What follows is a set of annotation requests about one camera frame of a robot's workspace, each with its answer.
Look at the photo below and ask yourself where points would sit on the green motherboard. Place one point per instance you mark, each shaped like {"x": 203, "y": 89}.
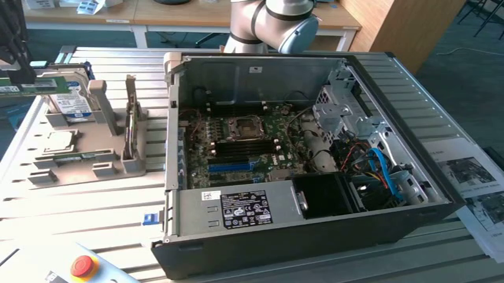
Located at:
{"x": 275, "y": 138}

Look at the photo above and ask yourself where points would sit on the black chair legs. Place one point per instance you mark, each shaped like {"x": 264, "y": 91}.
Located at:
{"x": 488, "y": 14}

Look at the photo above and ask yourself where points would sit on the white printed papers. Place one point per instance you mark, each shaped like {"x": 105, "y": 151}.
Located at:
{"x": 88, "y": 6}

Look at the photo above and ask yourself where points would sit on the black fan shroud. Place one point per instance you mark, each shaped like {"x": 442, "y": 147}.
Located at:
{"x": 322, "y": 197}

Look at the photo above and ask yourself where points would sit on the silver disk bay bracket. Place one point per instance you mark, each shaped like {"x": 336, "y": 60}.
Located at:
{"x": 409, "y": 182}

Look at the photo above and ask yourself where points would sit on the green RAM stick white label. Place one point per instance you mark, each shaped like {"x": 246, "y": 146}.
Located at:
{"x": 48, "y": 84}

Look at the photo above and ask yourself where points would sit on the silver CPU chip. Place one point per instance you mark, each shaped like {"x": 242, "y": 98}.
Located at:
{"x": 58, "y": 141}

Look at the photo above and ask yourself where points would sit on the red emergency stop button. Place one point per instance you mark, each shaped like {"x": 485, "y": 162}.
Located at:
{"x": 82, "y": 266}

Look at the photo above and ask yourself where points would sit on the blue plastic clip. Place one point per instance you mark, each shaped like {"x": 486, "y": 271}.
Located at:
{"x": 151, "y": 219}

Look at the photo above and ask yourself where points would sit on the grey power supply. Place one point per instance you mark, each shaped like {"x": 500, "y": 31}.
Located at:
{"x": 196, "y": 212}

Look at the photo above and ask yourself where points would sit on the white box on desk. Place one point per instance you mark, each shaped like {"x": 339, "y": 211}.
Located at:
{"x": 41, "y": 3}

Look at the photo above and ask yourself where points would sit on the black expansion slot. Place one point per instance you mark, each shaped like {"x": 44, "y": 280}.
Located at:
{"x": 227, "y": 161}

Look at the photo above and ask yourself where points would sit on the black open PC case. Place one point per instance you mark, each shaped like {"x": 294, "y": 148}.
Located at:
{"x": 314, "y": 244}

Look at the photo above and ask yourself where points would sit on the printed instruction sheet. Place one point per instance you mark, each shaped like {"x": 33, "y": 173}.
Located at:
{"x": 488, "y": 218}
{"x": 463, "y": 168}

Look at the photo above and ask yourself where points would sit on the wooden cabinet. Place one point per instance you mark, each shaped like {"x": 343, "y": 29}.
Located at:
{"x": 397, "y": 29}

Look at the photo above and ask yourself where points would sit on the CPU socket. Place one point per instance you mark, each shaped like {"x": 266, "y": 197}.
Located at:
{"x": 243, "y": 127}

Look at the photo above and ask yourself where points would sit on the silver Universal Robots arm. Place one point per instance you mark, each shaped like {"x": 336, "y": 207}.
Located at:
{"x": 271, "y": 20}

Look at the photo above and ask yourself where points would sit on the hard disk blue label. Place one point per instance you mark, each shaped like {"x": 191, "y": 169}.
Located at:
{"x": 70, "y": 101}

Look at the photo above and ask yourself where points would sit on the grey control box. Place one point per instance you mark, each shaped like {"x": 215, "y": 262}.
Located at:
{"x": 34, "y": 265}

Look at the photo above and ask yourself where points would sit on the silver disk bay cage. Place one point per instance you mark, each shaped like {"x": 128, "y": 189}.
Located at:
{"x": 334, "y": 115}

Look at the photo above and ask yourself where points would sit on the graphics card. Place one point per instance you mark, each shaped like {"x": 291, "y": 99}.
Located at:
{"x": 131, "y": 123}

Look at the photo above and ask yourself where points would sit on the blue expansion slot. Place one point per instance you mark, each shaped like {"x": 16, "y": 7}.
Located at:
{"x": 228, "y": 168}

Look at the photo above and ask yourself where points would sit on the black chair base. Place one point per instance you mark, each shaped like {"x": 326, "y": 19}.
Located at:
{"x": 209, "y": 38}

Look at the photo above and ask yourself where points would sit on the wooden desk white frame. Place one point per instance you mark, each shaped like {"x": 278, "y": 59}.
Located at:
{"x": 78, "y": 17}
{"x": 180, "y": 14}

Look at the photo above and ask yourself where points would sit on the black RAM slot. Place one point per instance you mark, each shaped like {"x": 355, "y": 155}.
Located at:
{"x": 244, "y": 150}
{"x": 243, "y": 143}
{"x": 246, "y": 153}
{"x": 244, "y": 146}

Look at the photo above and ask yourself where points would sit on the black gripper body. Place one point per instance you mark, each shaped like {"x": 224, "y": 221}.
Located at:
{"x": 12, "y": 32}

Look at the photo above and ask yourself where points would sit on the grey parts rack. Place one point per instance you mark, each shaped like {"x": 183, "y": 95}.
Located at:
{"x": 89, "y": 165}

